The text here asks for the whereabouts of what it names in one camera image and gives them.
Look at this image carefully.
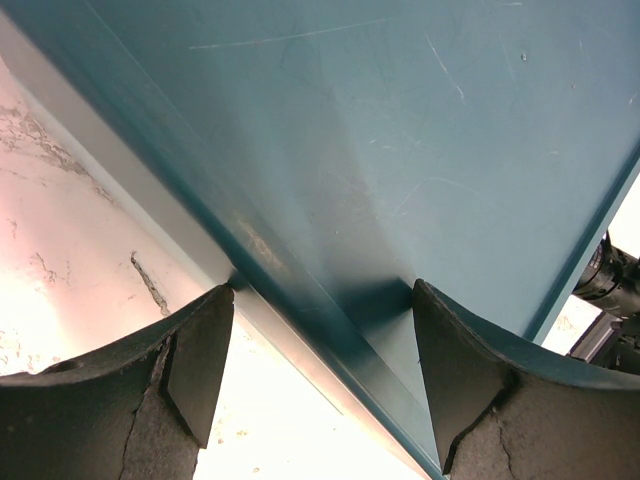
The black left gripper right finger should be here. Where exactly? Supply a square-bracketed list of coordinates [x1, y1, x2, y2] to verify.
[412, 279, 639, 479]

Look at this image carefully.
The teal drawer organizer box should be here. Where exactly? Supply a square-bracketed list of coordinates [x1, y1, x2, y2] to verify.
[1, 1, 639, 475]

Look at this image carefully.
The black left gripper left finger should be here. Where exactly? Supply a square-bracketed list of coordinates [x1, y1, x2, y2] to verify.
[1, 285, 234, 479]

